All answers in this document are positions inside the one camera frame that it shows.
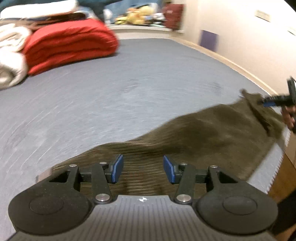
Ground purple wall panel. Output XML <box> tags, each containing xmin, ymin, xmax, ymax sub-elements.
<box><xmin>199</xmin><ymin>30</ymin><xmax>219</xmax><ymax>51</ymax></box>

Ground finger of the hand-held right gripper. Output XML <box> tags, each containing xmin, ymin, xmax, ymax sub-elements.
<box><xmin>261</xmin><ymin>95</ymin><xmax>290</xmax><ymax>108</ymax></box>

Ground maroon cushion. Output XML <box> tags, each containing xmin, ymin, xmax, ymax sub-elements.
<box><xmin>162</xmin><ymin>3</ymin><xmax>185</xmax><ymax>30</ymax></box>

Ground brown folded cloth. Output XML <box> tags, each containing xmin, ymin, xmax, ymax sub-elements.
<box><xmin>0</xmin><ymin>11</ymin><xmax>88</xmax><ymax>32</ymax></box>

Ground person's right hand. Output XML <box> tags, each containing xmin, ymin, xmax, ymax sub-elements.
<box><xmin>280</xmin><ymin>106</ymin><xmax>296</xmax><ymax>134</ymax></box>

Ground light wooden bed frame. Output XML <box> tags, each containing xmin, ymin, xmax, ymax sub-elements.
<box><xmin>107</xmin><ymin>24</ymin><xmax>296</xmax><ymax>204</ymax></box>

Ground white folded blanket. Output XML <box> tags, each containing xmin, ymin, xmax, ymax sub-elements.
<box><xmin>0</xmin><ymin>0</ymin><xmax>80</xmax><ymax>90</ymax></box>

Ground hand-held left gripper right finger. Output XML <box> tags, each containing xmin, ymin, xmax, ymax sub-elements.
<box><xmin>163</xmin><ymin>155</ymin><xmax>239</xmax><ymax>204</ymax></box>

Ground pile of plush toys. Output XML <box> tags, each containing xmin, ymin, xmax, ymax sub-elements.
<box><xmin>103</xmin><ymin>5</ymin><xmax>166</xmax><ymax>26</ymax></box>

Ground white wall switch plate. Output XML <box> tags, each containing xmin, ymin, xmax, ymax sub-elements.
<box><xmin>254</xmin><ymin>10</ymin><xmax>271</xmax><ymax>22</ymax></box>

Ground brown corduroy pants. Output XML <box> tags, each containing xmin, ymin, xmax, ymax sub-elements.
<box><xmin>36</xmin><ymin>89</ymin><xmax>287</xmax><ymax>202</ymax></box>

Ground red folded quilt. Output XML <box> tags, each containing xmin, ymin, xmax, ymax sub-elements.
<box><xmin>23</xmin><ymin>18</ymin><xmax>119</xmax><ymax>76</ymax></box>

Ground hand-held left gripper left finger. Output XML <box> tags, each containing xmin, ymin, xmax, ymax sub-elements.
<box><xmin>48</xmin><ymin>154</ymin><xmax>124</xmax><ymax>204</ymax></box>

